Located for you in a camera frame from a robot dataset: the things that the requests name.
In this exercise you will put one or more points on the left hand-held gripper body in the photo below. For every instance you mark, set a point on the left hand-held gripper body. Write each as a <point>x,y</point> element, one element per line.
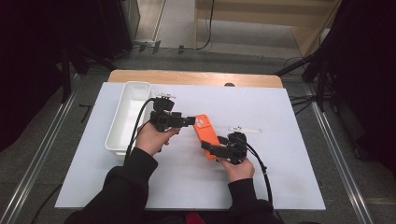
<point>163,119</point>

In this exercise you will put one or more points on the dark table grommet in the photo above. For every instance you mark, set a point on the dark table grommet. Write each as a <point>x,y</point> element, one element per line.
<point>229,84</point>

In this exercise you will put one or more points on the red cloth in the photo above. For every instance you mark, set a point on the red cloth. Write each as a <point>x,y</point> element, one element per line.
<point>194,218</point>

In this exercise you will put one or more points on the orange phone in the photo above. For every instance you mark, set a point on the orange phone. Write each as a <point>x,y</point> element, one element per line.
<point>205,132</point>

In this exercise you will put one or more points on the white table board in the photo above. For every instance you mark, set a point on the white table board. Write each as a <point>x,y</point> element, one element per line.
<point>280,171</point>

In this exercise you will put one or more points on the white power strip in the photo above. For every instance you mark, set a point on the white power strip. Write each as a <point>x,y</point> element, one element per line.
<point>144,42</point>

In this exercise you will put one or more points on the black curtain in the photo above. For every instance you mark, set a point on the black curtain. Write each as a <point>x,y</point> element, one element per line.
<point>31,62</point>
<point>367,77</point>

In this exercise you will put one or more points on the metal floor rail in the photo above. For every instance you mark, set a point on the metal floor rail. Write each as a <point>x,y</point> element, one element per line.
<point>31,168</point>
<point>339,161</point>

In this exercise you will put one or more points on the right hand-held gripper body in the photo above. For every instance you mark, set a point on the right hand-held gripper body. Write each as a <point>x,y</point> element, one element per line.
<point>235,147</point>

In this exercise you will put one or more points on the black stand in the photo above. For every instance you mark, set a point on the black stand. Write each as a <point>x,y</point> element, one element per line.
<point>320,87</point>
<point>66,77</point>

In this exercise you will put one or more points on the person's left hand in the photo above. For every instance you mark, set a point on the person's left hand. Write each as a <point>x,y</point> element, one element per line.
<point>151,140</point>

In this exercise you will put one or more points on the black equipment cabinet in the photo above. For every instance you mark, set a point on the black equipment cabinet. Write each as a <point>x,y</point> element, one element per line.
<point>118,28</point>

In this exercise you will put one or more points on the person's right hand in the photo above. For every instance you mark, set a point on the person's right hand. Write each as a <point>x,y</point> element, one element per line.
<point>239,171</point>

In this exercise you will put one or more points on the white plastic bin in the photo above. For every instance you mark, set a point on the white plastic bin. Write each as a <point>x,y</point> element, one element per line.
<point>127,118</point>

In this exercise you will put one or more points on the light wooden shelf unit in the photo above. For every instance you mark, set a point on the light wooden shelf unit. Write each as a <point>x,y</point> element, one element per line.
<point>311,37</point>

